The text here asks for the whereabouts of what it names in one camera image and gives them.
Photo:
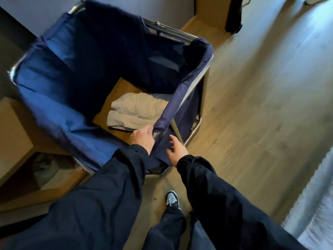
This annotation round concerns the dark grey backpack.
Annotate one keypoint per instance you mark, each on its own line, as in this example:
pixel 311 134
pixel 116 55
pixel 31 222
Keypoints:
pixel 234 15

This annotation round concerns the white duvet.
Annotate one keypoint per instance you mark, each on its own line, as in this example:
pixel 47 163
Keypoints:
pixel 140 104

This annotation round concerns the person's right forearm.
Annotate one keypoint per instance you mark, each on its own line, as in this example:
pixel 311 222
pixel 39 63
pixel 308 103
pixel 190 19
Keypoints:
pixel 229 210

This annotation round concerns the white bed sheet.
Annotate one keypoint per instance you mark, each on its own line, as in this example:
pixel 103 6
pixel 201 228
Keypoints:
pixel 127 122

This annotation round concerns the chrome metal cart frame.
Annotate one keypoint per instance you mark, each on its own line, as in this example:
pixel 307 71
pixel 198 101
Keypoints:
pixel 169 29

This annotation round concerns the person's left hand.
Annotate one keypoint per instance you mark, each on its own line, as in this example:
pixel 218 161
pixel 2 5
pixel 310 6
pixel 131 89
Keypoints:
pixel 143 137

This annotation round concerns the small wooden side table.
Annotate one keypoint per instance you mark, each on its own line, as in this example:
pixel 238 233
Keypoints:
pixel 15 132

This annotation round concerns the person's left shoe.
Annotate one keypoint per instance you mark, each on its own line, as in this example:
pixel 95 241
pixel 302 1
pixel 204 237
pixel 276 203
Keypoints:
pixel 172 199

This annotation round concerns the navy blue fabric laundry bag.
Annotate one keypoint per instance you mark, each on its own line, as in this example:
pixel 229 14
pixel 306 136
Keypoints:
pixel 65 75

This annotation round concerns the person's right hand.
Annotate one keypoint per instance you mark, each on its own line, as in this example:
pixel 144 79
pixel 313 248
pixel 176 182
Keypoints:
pixel 178 152

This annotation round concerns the quilted white mattress pad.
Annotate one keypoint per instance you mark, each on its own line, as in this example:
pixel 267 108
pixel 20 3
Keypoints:
pixel 312 205

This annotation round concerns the person's left forearm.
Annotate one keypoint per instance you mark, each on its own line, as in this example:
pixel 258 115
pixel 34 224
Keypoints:
pixel 91 205

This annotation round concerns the person's left leg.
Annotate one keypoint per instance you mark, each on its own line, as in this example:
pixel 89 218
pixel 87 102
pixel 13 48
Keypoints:
pixel 166 229

